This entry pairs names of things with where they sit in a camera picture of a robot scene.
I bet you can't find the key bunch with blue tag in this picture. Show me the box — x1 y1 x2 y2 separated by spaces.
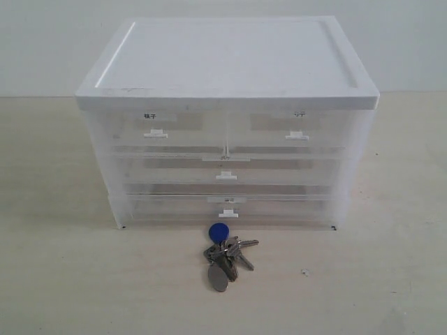
203 223 259 292

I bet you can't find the clear plastic container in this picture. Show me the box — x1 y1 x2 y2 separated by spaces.
115 155 343 186
108 194 340 224

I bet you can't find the white translucent drawer cabinet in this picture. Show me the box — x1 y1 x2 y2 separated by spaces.
75 16 379 230

